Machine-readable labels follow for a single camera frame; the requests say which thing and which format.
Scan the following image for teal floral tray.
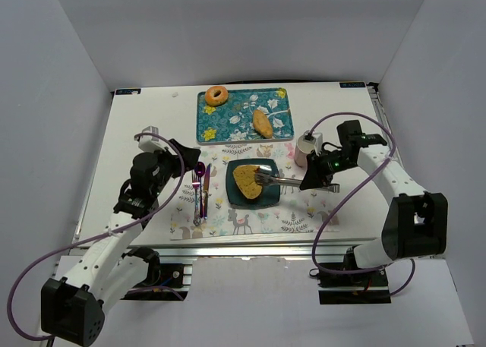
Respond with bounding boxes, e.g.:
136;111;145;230
196;87;295;145

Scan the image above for aluminium table frame rail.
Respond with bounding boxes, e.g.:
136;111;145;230
73;83;388;261

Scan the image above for iridescent fork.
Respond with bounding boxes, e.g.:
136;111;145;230
191;171;200;190

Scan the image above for orange bagel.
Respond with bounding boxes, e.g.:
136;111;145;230
204;86;229;107

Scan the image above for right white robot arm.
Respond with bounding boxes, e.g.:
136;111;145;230
300;120;448;274

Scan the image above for small oblong bread roll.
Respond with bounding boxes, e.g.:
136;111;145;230
253;109;273;139

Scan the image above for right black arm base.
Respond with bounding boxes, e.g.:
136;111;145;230
308;268;391;305

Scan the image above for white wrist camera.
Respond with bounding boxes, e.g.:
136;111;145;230
302;131;323;155
134;126;164;153

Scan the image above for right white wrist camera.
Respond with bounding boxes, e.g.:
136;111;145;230
302;131;323;155

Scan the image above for iridescent table knife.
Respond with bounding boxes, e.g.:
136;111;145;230
202;164;211;219

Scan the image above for left corner marker label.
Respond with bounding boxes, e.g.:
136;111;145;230
115;88;141;96

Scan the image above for pink mug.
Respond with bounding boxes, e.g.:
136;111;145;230
294;135;314;168

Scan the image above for purple iridescent spoon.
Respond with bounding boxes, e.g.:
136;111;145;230
193;162;206;227

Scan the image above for bread slice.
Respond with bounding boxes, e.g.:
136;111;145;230
232;165;263;200

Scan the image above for floral animal placemat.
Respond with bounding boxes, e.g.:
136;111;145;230
169;142;334;240

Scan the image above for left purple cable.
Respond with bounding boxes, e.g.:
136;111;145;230
5;132;186;340

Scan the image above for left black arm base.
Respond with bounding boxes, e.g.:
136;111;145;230
120;247;191;301

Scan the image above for corner marker label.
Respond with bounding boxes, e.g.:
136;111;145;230
115;88;141;96
339;81;367;89

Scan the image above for dark teal square plate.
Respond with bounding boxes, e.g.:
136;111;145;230
225;158;280;210

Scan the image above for metal tongs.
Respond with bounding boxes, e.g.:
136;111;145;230
254;166;340;193

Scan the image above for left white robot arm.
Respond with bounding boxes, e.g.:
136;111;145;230
41;139;200;346

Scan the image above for right corner marker label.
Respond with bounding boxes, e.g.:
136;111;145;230
339;81;367;89

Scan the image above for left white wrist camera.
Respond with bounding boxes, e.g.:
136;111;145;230
134;126;164;153

